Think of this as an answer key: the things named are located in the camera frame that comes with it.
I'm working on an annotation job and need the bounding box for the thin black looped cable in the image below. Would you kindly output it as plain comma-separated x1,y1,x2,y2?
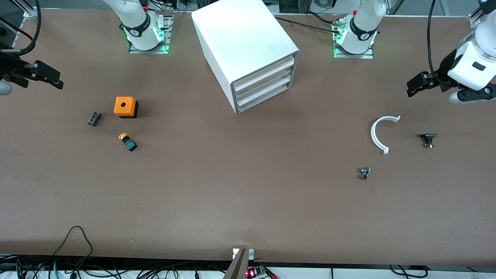
52,226,94,258

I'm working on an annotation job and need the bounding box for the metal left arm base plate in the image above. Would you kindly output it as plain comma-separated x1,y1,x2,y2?
332,15,375,60

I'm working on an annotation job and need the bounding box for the circuit board with red light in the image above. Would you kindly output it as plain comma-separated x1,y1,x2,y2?
245,265,269,279

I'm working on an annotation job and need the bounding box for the white drawer cabinet grey frame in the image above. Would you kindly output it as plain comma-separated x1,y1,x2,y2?
191,0,300,115

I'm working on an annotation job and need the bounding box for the white plastic drawer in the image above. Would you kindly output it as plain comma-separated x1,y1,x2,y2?
235,69,292,100
236,79,290,110
234,55,296,92

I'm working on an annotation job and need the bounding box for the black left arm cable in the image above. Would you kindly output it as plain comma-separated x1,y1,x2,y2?
427,0,453,88

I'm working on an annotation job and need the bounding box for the black cable to arm base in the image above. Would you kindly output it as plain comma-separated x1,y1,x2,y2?
273,15,342,34

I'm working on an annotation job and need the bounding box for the black cable bundle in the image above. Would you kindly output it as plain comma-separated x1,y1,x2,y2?
0,254,233,279

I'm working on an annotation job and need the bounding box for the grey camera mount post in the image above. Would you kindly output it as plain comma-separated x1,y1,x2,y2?
223,248,250,279

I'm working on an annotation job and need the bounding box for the aluminium frame profile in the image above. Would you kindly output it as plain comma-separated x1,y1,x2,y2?
468,0,486,28
22,0,40,18

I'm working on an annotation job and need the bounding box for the white curved plastic arc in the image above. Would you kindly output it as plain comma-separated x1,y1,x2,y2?
371,115,401,155

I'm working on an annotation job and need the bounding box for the orange box with hole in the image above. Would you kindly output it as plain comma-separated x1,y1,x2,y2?
114,96,139,119

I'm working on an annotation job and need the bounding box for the orange push button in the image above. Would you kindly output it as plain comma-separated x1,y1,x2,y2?
119,133,138,152

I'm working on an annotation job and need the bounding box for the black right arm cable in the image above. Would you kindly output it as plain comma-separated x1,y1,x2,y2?
0,0,41,55

